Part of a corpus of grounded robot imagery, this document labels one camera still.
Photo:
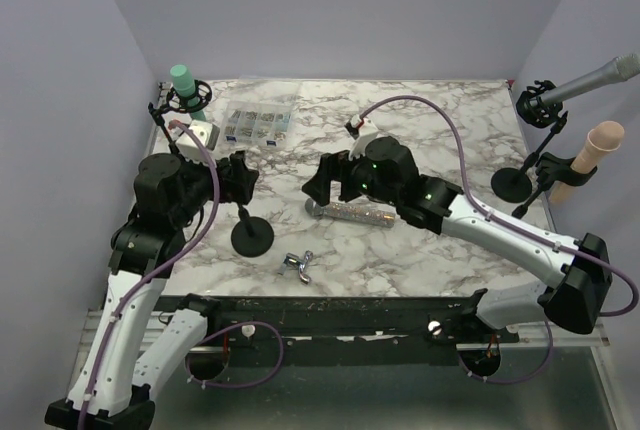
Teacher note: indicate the rhinestone mesh-head microphone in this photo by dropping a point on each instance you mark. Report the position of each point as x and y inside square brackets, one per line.
[350, 213]

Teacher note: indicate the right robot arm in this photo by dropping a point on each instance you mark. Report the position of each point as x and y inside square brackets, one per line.
[571, 278]

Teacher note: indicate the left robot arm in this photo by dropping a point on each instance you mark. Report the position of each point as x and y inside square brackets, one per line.
[120, 382]

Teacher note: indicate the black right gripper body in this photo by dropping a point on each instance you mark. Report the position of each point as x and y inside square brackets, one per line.
[365, 184]

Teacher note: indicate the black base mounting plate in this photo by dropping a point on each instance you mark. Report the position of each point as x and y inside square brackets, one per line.
[338, 331]

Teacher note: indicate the black clip microphone stand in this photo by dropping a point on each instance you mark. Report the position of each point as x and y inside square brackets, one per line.
[550, 170]

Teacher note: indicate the chrome faucet piece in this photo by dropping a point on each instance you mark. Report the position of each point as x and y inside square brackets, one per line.
[299, 264]

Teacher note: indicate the clear plastic screw box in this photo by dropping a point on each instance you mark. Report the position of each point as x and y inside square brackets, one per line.
[257, 124]

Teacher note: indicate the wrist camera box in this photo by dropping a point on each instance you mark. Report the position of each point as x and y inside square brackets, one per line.
[193, 135]
[363, 131]

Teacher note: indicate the mint green microphone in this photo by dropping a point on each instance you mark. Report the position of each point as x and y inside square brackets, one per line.
[187, 92]

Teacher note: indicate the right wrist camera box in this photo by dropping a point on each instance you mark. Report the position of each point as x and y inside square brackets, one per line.
[363, 131]

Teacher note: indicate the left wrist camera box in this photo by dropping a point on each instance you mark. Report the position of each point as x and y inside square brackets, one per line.
[193, 135]

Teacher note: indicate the black tripod shock-mount stand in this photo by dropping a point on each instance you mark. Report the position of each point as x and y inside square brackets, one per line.
[159, 112]

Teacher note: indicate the beige pink microphone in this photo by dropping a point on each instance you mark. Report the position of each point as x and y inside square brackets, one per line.
[601, 141]

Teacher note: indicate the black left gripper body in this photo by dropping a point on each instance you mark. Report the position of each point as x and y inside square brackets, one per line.
[201, 186]

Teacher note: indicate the silver grey microphone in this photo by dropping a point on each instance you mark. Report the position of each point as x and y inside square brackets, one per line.
[618, 70]

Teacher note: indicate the black round-base clip stand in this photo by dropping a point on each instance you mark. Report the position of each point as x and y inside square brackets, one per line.
[252, 236]

